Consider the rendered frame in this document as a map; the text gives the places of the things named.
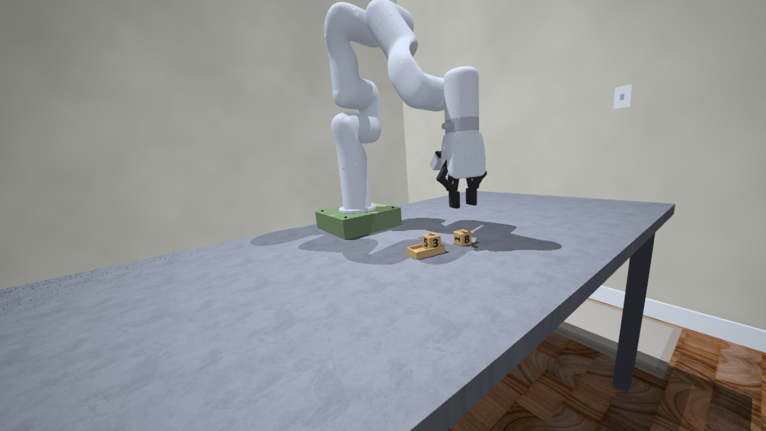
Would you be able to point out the tan wooden number cube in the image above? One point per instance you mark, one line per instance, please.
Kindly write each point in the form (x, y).
(431, 240)
(462, 237)

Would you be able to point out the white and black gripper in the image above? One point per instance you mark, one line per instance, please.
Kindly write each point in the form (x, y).
(462, 156)

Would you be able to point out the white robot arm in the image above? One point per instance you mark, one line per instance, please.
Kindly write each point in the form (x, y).
(390, 27)

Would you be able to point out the tan wooden tray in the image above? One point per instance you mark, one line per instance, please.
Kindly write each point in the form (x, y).
(419, 252)

